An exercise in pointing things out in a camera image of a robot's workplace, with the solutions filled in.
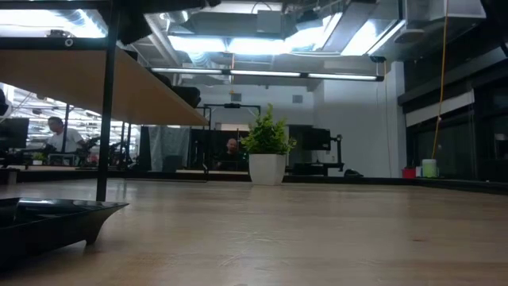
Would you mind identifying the black square wavy mini bowl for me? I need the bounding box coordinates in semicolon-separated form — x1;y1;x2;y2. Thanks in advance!
170;85;202;109

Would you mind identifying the long ceiling light bar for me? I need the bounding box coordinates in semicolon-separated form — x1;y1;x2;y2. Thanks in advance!
149;66;385;83

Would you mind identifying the grey fabric panel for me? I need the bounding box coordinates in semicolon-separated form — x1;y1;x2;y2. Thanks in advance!
147;126;192;172

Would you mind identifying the thin yellow hanging cable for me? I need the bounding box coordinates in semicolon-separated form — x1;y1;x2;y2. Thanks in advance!
431;0;449;160

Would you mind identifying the black monitor on stand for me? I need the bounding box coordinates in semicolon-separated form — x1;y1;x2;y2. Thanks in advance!
286;124;345;178

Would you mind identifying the person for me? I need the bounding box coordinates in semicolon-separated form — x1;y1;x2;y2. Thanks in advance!
45;116;87;154
216;137;249;172

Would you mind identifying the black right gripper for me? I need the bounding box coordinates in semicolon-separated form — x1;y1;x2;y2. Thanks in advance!
110;0;221;46

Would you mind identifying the black gantry frame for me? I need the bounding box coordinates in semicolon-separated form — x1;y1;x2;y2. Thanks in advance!
193;102;263;132

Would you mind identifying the wooden shelf black metal frame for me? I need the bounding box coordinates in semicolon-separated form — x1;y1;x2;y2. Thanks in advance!
0;0;210;203

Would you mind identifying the green plant white pot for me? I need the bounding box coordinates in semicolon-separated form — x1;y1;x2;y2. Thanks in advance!
240;102;298;187

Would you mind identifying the black computer monitor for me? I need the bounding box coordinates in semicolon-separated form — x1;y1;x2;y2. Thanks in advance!
0;117;31;151

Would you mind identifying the silver ceiling air duct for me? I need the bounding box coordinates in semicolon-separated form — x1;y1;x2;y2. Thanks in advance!
160;10;192;25

